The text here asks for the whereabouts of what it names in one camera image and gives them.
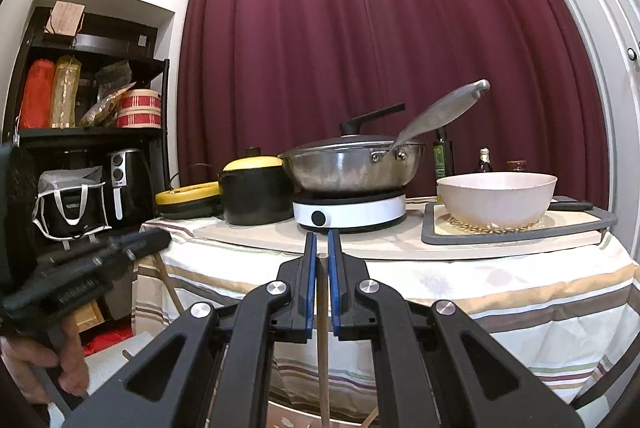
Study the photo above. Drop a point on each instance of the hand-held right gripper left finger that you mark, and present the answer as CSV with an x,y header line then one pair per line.
x,y
311,288

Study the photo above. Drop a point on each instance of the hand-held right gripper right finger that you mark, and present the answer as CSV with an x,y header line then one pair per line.
x,y
334,288

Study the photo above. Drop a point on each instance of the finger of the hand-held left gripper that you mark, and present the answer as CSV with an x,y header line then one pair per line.
x,y
135,243

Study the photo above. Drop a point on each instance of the single wooden chopstick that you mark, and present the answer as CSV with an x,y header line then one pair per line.
x,y
370,419
171,288
324,358

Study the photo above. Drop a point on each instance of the person's left hand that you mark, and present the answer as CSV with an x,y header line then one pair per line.
x,y
70,358

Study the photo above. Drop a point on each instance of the brown wooden box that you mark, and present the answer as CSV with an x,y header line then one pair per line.
x,y
90,315

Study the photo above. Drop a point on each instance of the black air fryer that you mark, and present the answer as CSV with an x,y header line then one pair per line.
x,y
125,183

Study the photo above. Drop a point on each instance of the yellow and black flat appliance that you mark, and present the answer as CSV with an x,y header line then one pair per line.
x,y
187,200

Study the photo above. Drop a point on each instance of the red cloth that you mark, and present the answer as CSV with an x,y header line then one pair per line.
x,y
110,340

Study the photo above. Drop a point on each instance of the white induction cooker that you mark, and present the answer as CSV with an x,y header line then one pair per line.
x,y
350,213

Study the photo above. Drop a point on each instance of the black pot with yellow lid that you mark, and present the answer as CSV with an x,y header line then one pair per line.
x,y
255,195

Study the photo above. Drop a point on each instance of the steel wok pan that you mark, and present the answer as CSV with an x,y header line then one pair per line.
x,y
345,168

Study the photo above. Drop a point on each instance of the red striped round box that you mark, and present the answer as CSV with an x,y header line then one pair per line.
x,y
139,109

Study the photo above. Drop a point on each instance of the black shelf unit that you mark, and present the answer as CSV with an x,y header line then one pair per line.
x,y
160,108

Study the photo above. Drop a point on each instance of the snack bags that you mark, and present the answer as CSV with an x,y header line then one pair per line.
x,y
107,100

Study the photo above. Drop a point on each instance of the gold package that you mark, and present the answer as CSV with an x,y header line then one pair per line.
x,y
65,93

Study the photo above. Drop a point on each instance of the green olive oil bottle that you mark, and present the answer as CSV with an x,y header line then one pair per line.
x,y
442,155

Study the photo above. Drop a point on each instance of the woven trivet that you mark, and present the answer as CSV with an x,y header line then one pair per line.
x,y
495,224

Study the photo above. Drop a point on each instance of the red package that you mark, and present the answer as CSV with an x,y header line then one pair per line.
x,y
36,95

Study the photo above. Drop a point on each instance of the white bowl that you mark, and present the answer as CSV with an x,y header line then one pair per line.
x,y
495,198

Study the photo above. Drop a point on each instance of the striped tablecloth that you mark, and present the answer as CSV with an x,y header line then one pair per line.
x,y
525,308

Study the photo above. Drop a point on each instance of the small dark bottle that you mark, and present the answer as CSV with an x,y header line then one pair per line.
x,y
483,160

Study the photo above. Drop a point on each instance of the black box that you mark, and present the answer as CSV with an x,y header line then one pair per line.
x,y
117,40

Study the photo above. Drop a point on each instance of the brown jar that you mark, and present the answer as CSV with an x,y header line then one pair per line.
x,y
517,165

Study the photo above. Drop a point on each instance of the brown paper bag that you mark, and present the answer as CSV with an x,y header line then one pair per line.
x,y
65,19

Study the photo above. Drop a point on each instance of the grey tray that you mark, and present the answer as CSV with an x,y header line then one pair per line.
x,y
575,228

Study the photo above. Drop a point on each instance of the white cabinet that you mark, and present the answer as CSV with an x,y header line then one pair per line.
x,y
600,33

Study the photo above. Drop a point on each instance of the dark round cabinet knob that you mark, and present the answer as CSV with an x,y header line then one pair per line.
x,y
634,54

